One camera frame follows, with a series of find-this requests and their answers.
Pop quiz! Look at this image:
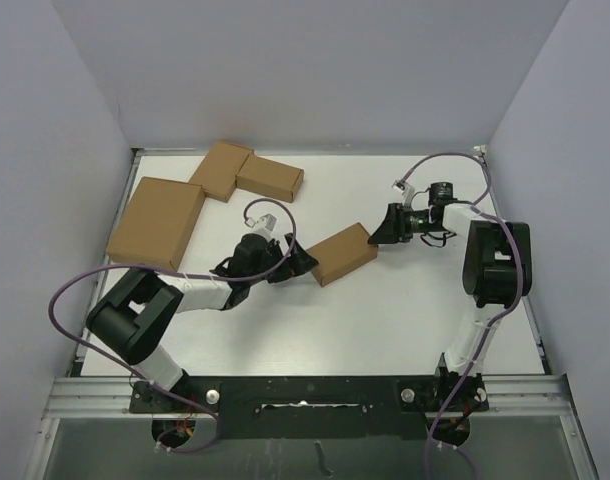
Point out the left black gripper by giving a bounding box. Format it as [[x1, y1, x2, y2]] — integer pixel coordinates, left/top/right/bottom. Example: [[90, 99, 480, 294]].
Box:
[[247, 232, 317, 284]]

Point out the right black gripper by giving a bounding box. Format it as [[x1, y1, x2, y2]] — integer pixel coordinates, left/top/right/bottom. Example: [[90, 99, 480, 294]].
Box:
[[367, 203, 439, 245]]

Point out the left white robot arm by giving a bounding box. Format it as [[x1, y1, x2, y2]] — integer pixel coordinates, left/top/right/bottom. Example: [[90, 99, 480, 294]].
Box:
[[86, 233, 319, 411]]

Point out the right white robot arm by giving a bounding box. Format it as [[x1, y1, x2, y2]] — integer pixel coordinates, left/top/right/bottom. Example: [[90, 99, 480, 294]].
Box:
[[368, 182, 532, 409]]

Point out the long folded cardboard box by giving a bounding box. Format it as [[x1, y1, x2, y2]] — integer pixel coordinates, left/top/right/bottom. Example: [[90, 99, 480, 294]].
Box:
[[236, 154, 304, 203]]

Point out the square folded cardboard box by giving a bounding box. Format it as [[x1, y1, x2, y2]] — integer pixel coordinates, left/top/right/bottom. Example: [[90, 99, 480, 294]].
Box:
[[188, 140, 254, 203]]

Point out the large folded cardboard box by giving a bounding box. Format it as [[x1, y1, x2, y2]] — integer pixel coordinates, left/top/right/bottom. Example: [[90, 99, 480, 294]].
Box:
[[106, 177, 206, 271]]

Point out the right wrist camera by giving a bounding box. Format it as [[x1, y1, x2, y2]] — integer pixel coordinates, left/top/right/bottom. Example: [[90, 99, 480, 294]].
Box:
[[392, 180, 416, 207]]

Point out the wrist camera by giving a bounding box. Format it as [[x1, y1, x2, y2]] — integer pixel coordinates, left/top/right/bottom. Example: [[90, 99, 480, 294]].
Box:
[[392, 180, 416, 207], [252, 214, 277, 237]]

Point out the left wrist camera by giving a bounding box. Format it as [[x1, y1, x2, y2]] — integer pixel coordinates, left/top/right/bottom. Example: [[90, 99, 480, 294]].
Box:
[[252, 214, 277, 237]]

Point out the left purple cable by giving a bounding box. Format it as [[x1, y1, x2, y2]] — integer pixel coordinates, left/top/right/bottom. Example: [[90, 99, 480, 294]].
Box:
[[48, 198, 299, 416]]

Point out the purple cable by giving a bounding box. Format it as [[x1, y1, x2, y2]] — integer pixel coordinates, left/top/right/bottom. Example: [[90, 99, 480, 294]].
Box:
[[48, 198, 299, 416], [399, 152, 521, 480]]

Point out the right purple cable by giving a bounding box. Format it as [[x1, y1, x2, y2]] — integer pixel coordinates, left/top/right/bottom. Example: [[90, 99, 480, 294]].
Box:
[[399, 152, 521, 480]]

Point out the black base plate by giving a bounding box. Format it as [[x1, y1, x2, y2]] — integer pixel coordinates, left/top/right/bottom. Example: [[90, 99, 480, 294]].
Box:
[[129, 374, 489, 446]]

